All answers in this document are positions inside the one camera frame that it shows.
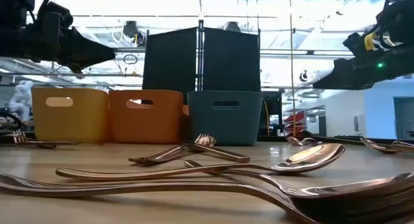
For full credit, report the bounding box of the teal plastic bin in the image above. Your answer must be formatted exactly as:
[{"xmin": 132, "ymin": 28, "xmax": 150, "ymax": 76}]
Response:
[{"xmin": 186, "ymin": 90, "xmax": 263, "ymax": 146}]

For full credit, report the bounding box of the black folding partition screen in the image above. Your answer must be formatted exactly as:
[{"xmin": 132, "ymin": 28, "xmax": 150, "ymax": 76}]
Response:
[{"xmin": 142, "ymin": 19, "xmax": 262, "ymax": 93}]

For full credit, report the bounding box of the orange plastic bin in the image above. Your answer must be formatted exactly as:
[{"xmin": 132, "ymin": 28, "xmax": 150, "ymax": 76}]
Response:
[{"xmin": 108, "ymin": 89, "xmax": 184, "ymax": 144}]

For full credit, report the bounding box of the rose gold fork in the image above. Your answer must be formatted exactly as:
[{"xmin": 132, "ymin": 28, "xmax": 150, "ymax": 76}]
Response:
[
  {"xmin": 0, "ymin": 172, "xmax": 414, "ymax": 224},
  {"xmin": 128, "ymin": 133, "xmax": 217, "ymax": 165},
  {"xmin": 9, "ymin": 130, "xmax": 80, "ymax": 146},
  {"xmin": 34, "ymin": 142, "xmax": 59, "ymax": 150},
  {"xmin": 286, "ymin": 135, "xmax": 307, "ymax": 147}
]

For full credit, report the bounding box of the black curved cable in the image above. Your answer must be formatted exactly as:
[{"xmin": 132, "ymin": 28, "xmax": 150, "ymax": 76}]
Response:
[{"xmin": 0, "ymin": 111, "xmax": 24, "ymax": 131}]

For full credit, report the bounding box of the red cart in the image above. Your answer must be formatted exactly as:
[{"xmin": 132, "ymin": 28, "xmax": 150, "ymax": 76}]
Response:
[{"xmin": 283, "ymin": 110, "xmax": 307, "ymax": 136}]

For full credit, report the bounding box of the yellow plastic bin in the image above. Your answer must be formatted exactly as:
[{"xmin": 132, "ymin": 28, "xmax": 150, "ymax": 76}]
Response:
[{"xmin": 31, "ymin": 87, "xmax": 110, "ymax": 143}]

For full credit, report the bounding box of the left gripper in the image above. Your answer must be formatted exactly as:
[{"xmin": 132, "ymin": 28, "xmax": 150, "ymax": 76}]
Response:
[{"xmin": 32, "ymin": 2, "xmax": 116, "ymax": 74}]

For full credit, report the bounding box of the white robot figure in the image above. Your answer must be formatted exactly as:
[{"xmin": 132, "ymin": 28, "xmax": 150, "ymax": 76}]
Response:
[{"xmin": 8, "ymin": 80, "xmax": 35, "ymax": 121}]

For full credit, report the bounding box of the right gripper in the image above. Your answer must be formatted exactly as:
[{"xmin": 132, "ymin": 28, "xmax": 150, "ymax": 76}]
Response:
[{"xmin": 312, "ymin": 32, "xmax": 414, "ymax": 91}]

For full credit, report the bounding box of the rose gold knife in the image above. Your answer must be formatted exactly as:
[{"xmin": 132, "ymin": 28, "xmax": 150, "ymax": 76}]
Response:
[{"xmin": 193, "ymin": 142, "xmax": 252, "ymax": 163}]

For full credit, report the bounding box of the black device behind table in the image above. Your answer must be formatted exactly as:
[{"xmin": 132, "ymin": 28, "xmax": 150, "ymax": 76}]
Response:
[{"xmin": 261, "ymin": 91, "xmax": 283, "ymax": 137}]

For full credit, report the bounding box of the grey horizontal metal bar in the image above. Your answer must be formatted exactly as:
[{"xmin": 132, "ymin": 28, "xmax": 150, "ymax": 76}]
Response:
[{"xmin": 113, "ymin": 47, "xmax": 356, "ymax": 54}]

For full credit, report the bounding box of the black hanging cable loop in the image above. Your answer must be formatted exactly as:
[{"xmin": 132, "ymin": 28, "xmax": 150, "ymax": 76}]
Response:
[{"xmin": 122, "ymin": 54, "xmax": 139, "ymax": 65}]

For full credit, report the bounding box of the yellow cable label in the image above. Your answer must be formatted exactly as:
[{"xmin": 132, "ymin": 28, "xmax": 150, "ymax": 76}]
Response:
[{"xmin": 364, "ymin": 32, "xmax": 378, "ymax": 52}]

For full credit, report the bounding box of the white wall unit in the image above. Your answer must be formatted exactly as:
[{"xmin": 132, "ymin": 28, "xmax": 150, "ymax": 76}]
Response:
[{"xmin": 353, "ymin": 113, "xmax": 365, "ymax": 136}]

